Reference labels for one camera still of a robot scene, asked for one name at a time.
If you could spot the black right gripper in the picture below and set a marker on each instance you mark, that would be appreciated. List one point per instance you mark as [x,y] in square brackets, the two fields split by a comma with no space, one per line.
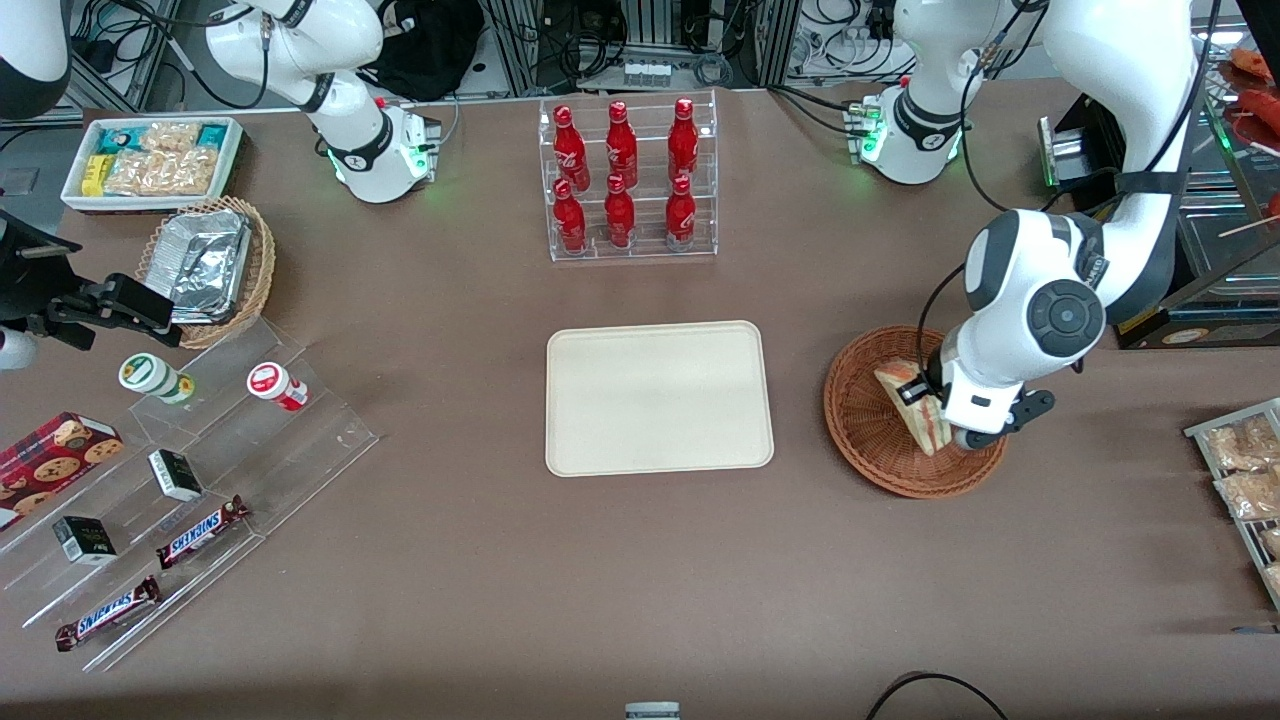
[32,283]

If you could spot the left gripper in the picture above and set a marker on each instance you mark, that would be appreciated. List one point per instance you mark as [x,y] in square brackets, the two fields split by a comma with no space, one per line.
[935,387]

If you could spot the triangular sandwich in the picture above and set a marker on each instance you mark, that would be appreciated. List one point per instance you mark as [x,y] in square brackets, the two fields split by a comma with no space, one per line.
[930,430]

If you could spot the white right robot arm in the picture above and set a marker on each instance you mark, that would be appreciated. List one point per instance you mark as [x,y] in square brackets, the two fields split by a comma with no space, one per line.
[300,40]

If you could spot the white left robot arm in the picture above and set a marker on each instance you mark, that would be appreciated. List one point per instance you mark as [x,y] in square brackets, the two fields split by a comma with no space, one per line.
[1100,60]

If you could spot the brown round wicker basket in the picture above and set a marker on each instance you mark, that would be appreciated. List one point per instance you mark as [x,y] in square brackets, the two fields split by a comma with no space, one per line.
[870,450]

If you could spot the aluminium foil tray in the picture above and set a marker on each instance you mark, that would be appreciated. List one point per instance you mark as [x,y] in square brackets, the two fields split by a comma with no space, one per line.
[200,265]

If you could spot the tan wicker basket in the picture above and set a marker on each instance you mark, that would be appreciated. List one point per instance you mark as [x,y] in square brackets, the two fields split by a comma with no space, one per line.
[262,260]

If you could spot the cream plastic serving tray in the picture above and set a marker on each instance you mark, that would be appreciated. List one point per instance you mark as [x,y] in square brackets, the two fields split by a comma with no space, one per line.
[660,400]

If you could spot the green lid white cup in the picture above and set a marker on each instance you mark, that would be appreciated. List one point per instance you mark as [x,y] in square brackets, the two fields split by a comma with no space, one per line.
[145,373]

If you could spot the white rectangular snack bin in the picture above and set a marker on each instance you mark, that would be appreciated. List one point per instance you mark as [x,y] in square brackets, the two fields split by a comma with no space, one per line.
[75,200]

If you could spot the yellow snack packet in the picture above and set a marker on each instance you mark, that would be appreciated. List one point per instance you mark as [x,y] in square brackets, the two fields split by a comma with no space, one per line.
[95,175]

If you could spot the red cookie box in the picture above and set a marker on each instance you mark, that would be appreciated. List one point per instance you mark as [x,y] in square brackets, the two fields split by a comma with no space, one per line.
[50,460]

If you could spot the clear rice cracker bag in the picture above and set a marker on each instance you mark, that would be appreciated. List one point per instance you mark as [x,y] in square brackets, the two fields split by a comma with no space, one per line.
[165,172]
[170,135]

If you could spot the small dark green box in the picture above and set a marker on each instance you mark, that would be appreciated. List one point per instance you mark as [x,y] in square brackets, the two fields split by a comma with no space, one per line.
[175,475]
[85,540]

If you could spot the red lid white cup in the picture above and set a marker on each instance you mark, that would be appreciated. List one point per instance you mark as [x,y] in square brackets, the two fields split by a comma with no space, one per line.
[270,382]

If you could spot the teal snack packet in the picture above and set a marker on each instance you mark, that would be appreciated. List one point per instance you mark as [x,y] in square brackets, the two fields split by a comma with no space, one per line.
[211,136]
[118,140]

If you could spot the clear acrylic stepped shelf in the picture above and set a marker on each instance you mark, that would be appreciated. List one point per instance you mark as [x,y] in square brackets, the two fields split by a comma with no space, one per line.
[300,440]

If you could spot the brown Snickers bar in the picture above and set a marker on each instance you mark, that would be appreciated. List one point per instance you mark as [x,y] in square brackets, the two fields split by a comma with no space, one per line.
[200,532]
[108,613]

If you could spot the black food warmer case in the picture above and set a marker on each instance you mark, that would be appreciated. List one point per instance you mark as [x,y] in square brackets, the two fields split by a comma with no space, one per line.
[1200,330]

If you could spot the red cola bottle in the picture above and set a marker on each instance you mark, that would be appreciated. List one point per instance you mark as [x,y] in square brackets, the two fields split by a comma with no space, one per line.
[619,215]
[621,145]
[680,215]
[683,140]
[569,145]
[569,220]

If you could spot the clear acrylic bottle rack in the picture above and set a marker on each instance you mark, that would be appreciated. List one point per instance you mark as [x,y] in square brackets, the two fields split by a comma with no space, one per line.
[650,250]

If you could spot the clear fried snack bag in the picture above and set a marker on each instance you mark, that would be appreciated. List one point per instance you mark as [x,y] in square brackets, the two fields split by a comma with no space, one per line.
[1250,495]
[1240,445]
[1272,542]

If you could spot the small grey device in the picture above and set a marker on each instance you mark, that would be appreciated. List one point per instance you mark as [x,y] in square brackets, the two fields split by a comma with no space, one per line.
[652,712]

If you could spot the white power strip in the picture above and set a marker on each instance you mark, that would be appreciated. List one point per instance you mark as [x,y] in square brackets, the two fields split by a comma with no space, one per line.
[647,75]

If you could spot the black bag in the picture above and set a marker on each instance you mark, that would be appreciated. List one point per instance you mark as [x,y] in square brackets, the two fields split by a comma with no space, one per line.
[430,45]

